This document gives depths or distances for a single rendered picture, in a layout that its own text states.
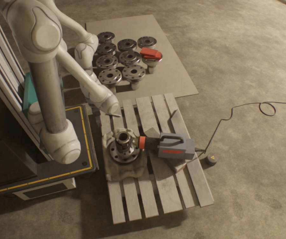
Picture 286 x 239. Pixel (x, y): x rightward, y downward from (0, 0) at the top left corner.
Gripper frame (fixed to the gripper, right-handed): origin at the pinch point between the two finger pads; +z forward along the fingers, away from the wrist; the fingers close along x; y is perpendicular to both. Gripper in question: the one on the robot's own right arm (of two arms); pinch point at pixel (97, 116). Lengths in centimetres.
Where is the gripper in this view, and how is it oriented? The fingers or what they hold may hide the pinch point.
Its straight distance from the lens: 145.5
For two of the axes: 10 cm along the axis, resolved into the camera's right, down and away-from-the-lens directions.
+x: 3.0, 7.6, -5.8
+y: -9.5, 2.4, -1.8
